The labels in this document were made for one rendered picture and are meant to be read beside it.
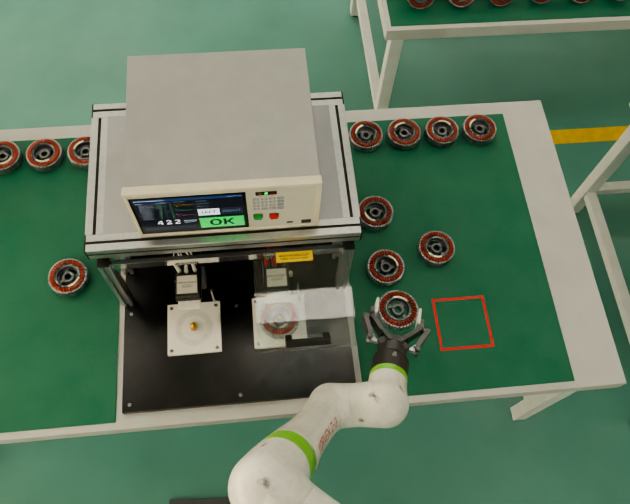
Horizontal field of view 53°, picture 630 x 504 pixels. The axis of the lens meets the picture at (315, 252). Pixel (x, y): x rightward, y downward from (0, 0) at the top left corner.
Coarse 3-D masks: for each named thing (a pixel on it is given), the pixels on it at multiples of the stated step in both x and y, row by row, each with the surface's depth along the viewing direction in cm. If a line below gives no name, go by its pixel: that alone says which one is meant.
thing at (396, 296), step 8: (384, 296) 175; (392, 296) 176; (400, 296) 175; (408, 296) 177; (384, 304) 174; (400, 304) 177; (408, 304) 175; (416, 304) 175; (384, 312) 173; (392, 312) 174; (400, 312) 174; (408, 312) 175; (416, 312) 173; (384, 320) 172; (392, 320) 172; (400, 320) 172; (408, 320) 172; (392, 328) 172; (400, 328) 172; (408, 328) 174
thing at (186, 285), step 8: (184, 264) 177; (200, 264) 177; (176, 272) 176; (192, 272) 176; (200, 272) 176; (176, 280) 172; (184, 280) 172; (192, 280) 172; (200, 280) 175; (176, 288) 171; (184, 288) 171; (192, 288) 171; (200, 288) 174; (176, 296) 171; (184, 296) 171; (192, 296) 172; (200, 296) 173; (184, 304) 174; (192, 304) 174; (200, 304) 174
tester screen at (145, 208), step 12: (132, 204) 141; (144, 204) 142; (156, 204) 142; (168, 204) 143; (180, 204) 143; (192, 204) 144; (204, 204) 144; (216, 204) 145; (228, 204) 146; (240, 204) 146; (144, 216) 147; (156, 216) 147; (168, 216) 148; (180, 216) 148; (192, 216) 149; (204, 216) 150; (216, 216) 150; (144, 228) 152; (192, 228) 154; (204, 228) 155
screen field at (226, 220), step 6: (228, 216) 151; (234, 216) 151; (240, 216) 151; (204, 222) 152; (210, 222) 152; (216, 222) 153; (222, 222) 153; (228, 222) 153; (234, 222) 154; (240, 222) 154
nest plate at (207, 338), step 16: (176, 304) 184; (208, 304) 184; (176, 320) 182; (192, 320) 182; (208, 320) 182; (176, 336) 180; (192, 336) 180; (208, 336) 180; (176, 352) 178; (192, 352) 178; (208, 352) 179
